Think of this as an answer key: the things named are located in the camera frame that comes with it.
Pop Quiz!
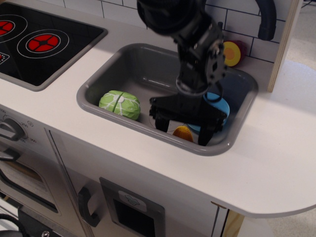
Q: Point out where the grey dishwasher panel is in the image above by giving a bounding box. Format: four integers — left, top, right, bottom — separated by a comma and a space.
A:
99, 177, 166, 237

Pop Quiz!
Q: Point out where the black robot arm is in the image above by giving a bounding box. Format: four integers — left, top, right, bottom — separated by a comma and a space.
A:
137, 0, 227, 146

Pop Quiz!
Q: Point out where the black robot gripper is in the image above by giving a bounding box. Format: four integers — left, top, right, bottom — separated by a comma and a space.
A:
150, 93, 227, 146

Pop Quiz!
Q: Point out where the grey oven knob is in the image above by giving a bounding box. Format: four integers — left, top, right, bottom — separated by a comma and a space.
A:
0, 118, 25, 141

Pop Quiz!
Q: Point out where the toy oven door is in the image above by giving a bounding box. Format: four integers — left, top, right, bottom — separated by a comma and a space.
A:
0, 143, 58, 213

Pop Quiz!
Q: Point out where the black toy stove top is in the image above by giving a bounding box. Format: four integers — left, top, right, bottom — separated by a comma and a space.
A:
0, 2, 108, 91

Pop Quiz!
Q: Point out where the yellow red toy fruit half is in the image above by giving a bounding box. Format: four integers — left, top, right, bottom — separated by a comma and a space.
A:
224, 40, 247, 67

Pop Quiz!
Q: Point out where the black toy faucet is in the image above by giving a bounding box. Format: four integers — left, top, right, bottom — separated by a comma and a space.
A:
211, 0, 277, 41

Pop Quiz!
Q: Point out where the grey toy sink basin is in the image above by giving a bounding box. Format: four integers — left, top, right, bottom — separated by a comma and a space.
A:
77, 43, 258, 156

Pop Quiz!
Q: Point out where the dark grey cabinet handle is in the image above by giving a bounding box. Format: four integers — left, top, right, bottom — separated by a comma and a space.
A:
78, 187, 100, 227

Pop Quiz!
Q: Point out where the blue plastic bowl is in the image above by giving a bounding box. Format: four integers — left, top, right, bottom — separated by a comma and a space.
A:
203, 92, 230, 125

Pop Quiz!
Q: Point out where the green toy cabbage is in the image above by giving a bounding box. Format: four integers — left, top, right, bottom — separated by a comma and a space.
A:
99, 90, 141, 120

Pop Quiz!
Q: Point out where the yellow toy corn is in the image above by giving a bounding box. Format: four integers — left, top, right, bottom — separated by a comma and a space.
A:
173, 125, 194, 142

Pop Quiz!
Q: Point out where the wooden side post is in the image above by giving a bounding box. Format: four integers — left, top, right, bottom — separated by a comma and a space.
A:
267, 0, 303, 93

